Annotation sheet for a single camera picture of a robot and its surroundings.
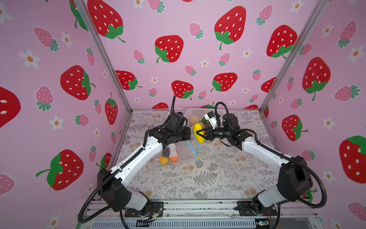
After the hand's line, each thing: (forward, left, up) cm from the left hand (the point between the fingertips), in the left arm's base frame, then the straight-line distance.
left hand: (191, 132), depth 77 cm
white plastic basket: (+32, +1, -17) cm, 36 cm away
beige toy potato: (+26, -2, -18) cm, 32 cm away
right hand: (+1, -4, 0) cm, 4 cm away
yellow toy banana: (+1, -3, +3) cm, 5 cm away
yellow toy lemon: (-7, +17, -20) cm, 27 cm away
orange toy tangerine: (-6, +10, -20) cm, 23 cm away
